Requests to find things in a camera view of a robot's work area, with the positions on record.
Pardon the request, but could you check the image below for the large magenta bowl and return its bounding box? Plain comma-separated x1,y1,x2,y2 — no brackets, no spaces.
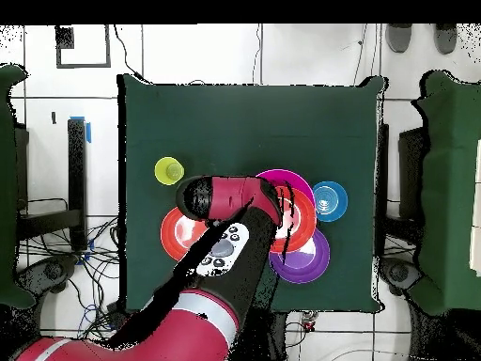
255,168,317,206

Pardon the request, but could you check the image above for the orange bowl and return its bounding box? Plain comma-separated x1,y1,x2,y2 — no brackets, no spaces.
270,184,318,254
160,207,209,261

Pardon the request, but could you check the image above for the yellow cup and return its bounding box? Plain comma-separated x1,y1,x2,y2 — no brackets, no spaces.
154,156,186,186

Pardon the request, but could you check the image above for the straight-sided blue bowl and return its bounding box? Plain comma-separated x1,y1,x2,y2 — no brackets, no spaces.
312,180,349,223

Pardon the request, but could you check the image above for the purple bowl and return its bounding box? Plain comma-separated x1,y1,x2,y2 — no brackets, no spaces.
269,228,331,284

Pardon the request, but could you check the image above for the dark green table cloth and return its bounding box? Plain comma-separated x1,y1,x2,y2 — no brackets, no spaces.
116,73,388,315

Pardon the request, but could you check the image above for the small red and grey item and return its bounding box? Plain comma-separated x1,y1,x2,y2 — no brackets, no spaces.
301,310,319,333

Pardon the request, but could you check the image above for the black box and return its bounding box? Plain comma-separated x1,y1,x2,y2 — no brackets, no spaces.
397,126,427,221

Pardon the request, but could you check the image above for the green cloth covered table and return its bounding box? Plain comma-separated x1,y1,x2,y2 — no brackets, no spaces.
0,63,37,310
407,70,481,317

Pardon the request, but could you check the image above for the person's foot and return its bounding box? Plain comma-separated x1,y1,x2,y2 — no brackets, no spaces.
385,24,413,54
433,24,458,55

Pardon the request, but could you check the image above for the thin grey cable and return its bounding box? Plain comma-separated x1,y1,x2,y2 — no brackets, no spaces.
252,24,263,85
351,24,368,86

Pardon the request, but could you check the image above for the tangle of cables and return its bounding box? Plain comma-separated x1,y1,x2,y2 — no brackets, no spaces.
16,215,131,341

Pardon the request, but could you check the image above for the black post with blue tape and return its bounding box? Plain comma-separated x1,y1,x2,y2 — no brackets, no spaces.
67,117,92,252

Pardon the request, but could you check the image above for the black pedestal foot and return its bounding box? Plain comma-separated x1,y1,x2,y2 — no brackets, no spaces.
16,255,81,298
378,257,424,296

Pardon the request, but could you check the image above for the black cable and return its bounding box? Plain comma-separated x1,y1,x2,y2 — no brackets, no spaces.
112,24,146,82

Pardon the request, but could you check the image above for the black metal frame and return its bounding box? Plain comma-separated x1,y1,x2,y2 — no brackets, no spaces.
14,125,84,242

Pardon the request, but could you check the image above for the black square floor frame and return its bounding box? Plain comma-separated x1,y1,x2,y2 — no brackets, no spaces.
54,24,113,70

